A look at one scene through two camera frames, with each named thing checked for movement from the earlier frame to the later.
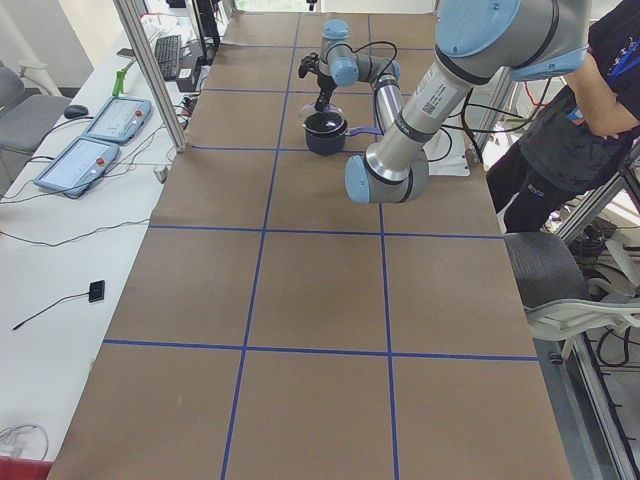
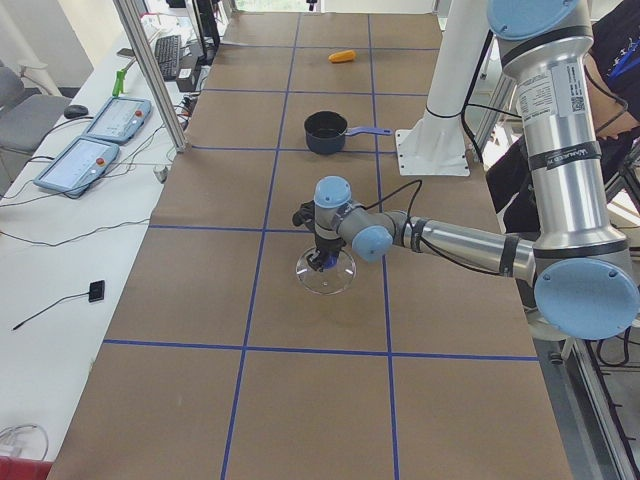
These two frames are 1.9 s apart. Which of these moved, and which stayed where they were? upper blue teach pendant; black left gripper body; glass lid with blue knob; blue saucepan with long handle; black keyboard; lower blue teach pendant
Moved: black left gripper body; glass lid with blue knob
Stayed: upper blue teach pendant; lower blue teach pendant; black keyboard; blue saucepan with long handle
